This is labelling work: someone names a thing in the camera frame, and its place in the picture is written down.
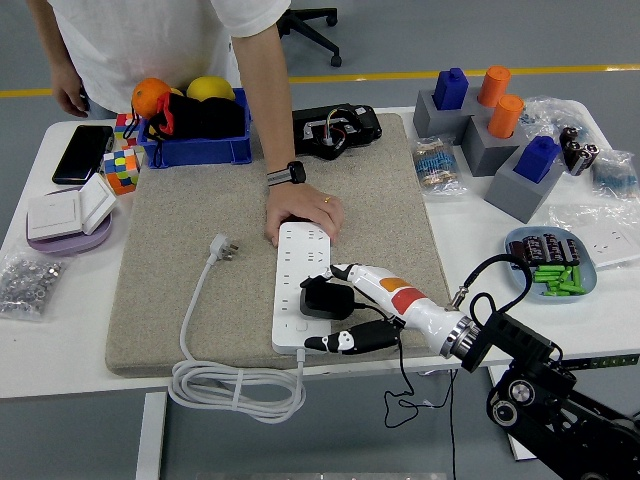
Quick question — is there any black hanging cable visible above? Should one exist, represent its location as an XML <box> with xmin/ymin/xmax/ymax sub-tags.
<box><xmin>447</xmin><ymin>368</ymin><xmax>459</xmax><ymax>480</ymax></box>

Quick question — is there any grey block holder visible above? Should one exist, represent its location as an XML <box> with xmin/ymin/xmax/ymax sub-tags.
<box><xmin>413</xmin><ymin>88</ymin><xmax>482</xmax><ymax>146</ymax></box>
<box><xmin>460</xmin><ymin>113</ymin><xmax>529</xmax><ymax>177</ymax></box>
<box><xmin>483</xmin><ymin>144</ymin><xmax>566</xmax><ymax>225</ymax></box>
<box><xmin>464</xmin><ymin>88</ymin><xmax>501</xmax><ymax>121</ymax></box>

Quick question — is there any pile of green batteries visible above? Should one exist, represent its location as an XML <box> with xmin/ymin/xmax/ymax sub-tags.
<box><xmin>532</xmin><ymin>264</ymin><xmax>586</xmax><ymax>299</ymax></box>

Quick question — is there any blue square peg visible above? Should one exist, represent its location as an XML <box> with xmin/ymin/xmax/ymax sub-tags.
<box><xmin>513</xmin><ymin>134</ymin><xmax>562</xmax><ymax>185</ymax></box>
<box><xmin>432</xmin><ymin>67</ymin><xmax>470</xmax><ymax>111</ymax></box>

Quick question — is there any black device with coloured wires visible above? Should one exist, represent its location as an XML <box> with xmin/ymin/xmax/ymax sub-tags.
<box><xmin>291</xmin><ymin>103</ymin><xmax>384</xmax><ymax>161</ymax></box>

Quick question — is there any black grey wristwatch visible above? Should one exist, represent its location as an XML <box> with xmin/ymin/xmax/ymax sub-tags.
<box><xmin>266</xmin><ymin>160</ymin><xmax>307</xmax><ymax>187</ymax></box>

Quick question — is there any flat white wall switch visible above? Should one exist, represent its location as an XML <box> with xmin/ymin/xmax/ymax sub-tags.
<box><xmin>26</xmin><ymin>189</ymin><xmax>84</xmax><ymax>242</ymax></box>

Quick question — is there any pile of dark capacitors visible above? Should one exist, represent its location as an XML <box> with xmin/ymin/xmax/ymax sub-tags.
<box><xmin>507</xmin><ymin>233</ymin><xmax>581</xmax><ymax>269</ymax></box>

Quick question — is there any blue plastic bin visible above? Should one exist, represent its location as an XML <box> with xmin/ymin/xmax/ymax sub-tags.
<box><xmin>137</xmin><ymin>87</ymin><xmax>254</xmax><ymax>169</ymax></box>

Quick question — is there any orange cylinder peg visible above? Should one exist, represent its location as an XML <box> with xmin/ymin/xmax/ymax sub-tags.
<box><xmin>477</xmin><ymin>65</ymin><xmax>513</xmax><ymax>108</ymax></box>
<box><xmin>487</xmin><ymin>94</ymin><xmax>526</xmax><ymax>140</ymax></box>

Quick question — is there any white power cord with plug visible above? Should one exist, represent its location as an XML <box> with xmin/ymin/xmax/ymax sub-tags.
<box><xmin>167</xmin><ymin>233</ymin><xmax>307</xmax><ymax>425</ymax></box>

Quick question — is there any black plug adapter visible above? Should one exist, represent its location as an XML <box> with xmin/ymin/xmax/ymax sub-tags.
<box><xmin>298</xmin><ymin>274</ymin><xmax>357</xmax><ymax>321</ymax></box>

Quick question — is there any yellow lemon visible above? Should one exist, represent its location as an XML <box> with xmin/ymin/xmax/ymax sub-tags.
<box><xmin>185</xmin><ymin>74</ymin><xmax>236</xmax><ymax>103</ymax></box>

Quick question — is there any white power strip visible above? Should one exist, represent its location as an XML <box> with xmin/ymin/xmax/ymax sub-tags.
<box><xmin>271</xmin><ymin>221</ymin><xmax>334</xmax><ymax>356</ymax></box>

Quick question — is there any bag of striped resistors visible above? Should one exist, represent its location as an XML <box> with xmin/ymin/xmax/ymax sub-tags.
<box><xmin>410</xmin><ymin>135</ymin><xmax>469</xmax><ymax>197</ymax></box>

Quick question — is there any bundle of black capacitors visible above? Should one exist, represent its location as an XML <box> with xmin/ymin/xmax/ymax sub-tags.
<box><xmin>558</xmin><ymin>126</ymin><xmax>601</xmax><ymax>177</ymax></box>

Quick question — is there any orange fruit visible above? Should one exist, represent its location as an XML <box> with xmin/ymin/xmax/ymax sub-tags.
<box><xmin>131</xmin><ymin>77</ymin><xmax>174</xmax><ymax>120</ymax></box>

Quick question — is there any black drawstring pouch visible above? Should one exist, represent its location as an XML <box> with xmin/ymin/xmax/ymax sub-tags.
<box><xmin>122</xmin><ymin>92</ymin><xmax>247</xmax><ymax>169</ymax></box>

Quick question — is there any bag of metal nuts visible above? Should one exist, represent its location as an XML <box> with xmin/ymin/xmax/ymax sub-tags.
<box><xmin>0</xmin><ymin>249</ymin><xmax>69</xmax><ymax>322</ymax></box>

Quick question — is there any small colourful puzzle cube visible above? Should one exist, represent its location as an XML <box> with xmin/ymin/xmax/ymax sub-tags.
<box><xmin>113</xmin><ymin>113</ymin><xmax>146</xmax><ymax>150</ymax></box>

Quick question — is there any purple plate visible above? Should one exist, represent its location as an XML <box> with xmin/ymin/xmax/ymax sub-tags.
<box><xmin>26</xmin><ymin>187</ymin><xmax>115</xmax><ymax>258</ymax></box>

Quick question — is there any black table control panel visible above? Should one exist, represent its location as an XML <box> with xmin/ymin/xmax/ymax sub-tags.
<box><xmin>574</xmin><ymin>353</ymin><xmax>640</xmax><ymax>371</ymax></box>

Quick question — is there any person's right hand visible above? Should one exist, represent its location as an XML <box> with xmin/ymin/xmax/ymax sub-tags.
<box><xmin>51</xmin><ymin>64</ymin><xmax>91</xmax><ymax>119</ymax></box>

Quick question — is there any tilted white wall switch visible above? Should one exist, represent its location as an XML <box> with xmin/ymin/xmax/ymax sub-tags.
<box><xmin>78</xmin><ymin>173</ymin><xmax>119</xmax><ymax>236</ymax></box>

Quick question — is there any black office chair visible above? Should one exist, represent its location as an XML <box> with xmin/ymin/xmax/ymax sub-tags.
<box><xmin>277</xmin><ymin>8</ymin><xmax>344</xmax><ymax>69</ymax></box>

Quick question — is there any large colourful puzzle cube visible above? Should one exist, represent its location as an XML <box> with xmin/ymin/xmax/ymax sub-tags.
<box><xmin>102</xmin><ymin>148</ymin><xmax>141</xmax><ymax>196</ymax></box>

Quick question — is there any black smartphone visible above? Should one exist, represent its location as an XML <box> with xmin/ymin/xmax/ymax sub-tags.
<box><xmin>51</xmin><ymin>124</ymin><xmax>115</xmax><ymax>185</ymax></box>

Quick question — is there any clear bag of small parts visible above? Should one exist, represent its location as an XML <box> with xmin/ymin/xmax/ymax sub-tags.
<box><xmin>517</xmin><ymin>95</ymin><xmax>589</xmax><ymax>146</ymax></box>

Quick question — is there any clear bag with white socket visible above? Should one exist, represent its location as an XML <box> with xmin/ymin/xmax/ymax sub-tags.
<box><xmin>548</xmin><ymin>202</ymin><xmax>640</xmax><ymax>270</ymax></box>

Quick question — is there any clear bag of blue resistors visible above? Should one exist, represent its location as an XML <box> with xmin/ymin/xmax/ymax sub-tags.
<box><xmin>591</xmin><ymin>148</ymin><xmax>640</xmax><ymax>202</ymax></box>

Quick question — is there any person's left hand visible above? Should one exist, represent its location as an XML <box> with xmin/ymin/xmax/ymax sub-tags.
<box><xmin>264</xmin><ymin>182</ymin><xmax>346</xmax><ymax>247</ymax></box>

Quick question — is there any grey-brown mat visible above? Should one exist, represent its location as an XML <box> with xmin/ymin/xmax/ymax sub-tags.
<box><xmin>104</xmin><ymin>112</ymin><xmax>460</xmax><ymax>377</ymax></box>

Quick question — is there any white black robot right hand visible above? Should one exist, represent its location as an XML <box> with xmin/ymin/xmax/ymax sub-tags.
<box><xmin>303</xmin><ymin>263</ymin><xmax>474</xmax><ymax>355</ymax></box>

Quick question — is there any person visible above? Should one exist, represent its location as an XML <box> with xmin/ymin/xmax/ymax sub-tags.
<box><xmin>47</xmin><ymin>0</ymin><xmax>292</xmax><ymax>121</ymax></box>

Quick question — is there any light blue plate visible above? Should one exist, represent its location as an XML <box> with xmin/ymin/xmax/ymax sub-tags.
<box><xmin>503</xmin><ymin>226</ymin><xmax>600</xmax><ymax>304</ymax></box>

